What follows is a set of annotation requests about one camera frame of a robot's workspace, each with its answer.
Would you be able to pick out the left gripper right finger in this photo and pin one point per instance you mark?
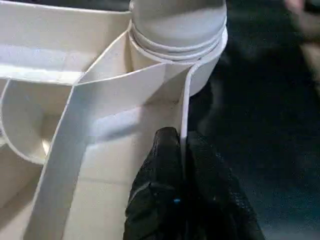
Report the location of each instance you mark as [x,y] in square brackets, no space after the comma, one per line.
[215,200]

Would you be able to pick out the white plastic table top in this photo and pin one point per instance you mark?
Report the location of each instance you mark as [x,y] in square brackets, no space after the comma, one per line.
[50,112]

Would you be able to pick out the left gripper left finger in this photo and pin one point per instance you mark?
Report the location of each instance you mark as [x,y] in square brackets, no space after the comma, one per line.
[155,200]

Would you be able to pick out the black mat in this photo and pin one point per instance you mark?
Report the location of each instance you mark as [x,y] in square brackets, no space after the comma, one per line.
[262,125]

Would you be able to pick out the white plastic table leg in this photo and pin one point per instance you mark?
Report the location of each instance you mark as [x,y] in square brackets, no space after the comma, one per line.
[175,20]

